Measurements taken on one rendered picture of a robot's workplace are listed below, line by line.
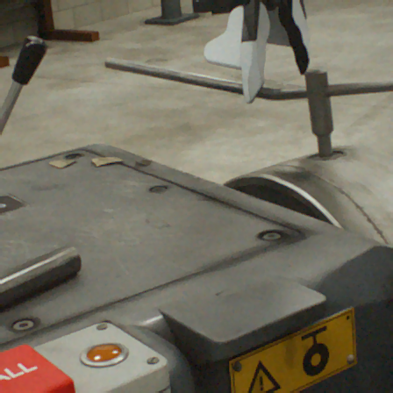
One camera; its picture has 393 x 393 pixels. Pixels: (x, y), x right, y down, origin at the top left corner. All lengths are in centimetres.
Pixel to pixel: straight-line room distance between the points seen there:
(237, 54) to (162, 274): 30
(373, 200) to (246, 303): 30
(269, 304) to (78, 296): 13
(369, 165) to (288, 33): 17
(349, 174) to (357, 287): 26
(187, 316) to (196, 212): 19
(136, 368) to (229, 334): 7
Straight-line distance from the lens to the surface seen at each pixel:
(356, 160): 98
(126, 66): 106
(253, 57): 92
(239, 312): 63
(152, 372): 57
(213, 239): 75
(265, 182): 95
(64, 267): 70
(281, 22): 102
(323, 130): 98
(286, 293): 65
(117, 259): 73
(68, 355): 60
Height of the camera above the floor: 153
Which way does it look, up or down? 19 degrees down
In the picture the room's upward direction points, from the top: 5 degrees counter-clockwise
